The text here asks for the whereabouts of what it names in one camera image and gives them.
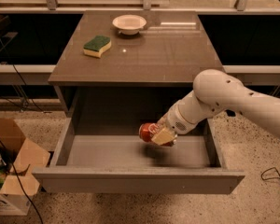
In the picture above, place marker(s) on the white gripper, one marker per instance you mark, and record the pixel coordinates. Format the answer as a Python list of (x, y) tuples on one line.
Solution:
[(176, 120)]

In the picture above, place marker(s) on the red coke can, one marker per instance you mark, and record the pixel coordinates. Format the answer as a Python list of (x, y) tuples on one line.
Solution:
[(145, 133)]

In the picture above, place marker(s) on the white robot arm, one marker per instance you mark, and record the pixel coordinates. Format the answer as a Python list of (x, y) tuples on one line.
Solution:
[(213, 92)]

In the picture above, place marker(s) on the grey cabinet with glossy top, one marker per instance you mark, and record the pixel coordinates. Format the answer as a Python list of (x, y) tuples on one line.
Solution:
[(170, 51)]

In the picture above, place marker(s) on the open grey top drawer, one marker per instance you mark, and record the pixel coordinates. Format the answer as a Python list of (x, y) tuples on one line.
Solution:
[(100, 151)]

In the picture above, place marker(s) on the green yellow sponge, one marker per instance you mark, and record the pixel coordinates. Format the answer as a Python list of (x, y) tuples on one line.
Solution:
[(97, 46)]

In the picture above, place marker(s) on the white ceramic bowl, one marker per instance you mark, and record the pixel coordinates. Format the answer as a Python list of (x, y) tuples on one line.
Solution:
[(129, 24)]

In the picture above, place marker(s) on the open cardboard box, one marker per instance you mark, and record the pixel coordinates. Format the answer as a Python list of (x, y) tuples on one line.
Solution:
[(23, 156)]

